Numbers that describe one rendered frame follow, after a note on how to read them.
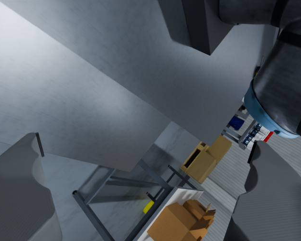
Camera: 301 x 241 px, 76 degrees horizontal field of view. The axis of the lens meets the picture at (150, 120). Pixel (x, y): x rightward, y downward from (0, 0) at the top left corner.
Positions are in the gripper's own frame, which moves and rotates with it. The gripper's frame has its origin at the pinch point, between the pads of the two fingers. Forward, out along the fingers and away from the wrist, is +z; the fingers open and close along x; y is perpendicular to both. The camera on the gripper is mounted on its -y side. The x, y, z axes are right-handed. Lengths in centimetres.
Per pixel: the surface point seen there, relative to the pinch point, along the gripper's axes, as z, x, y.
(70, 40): 14.1, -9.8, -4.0
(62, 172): 115, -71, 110
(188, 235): 80, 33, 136
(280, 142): 419, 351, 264
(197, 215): 140, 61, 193
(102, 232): 94, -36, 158
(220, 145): 396, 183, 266
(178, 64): 34.1, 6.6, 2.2
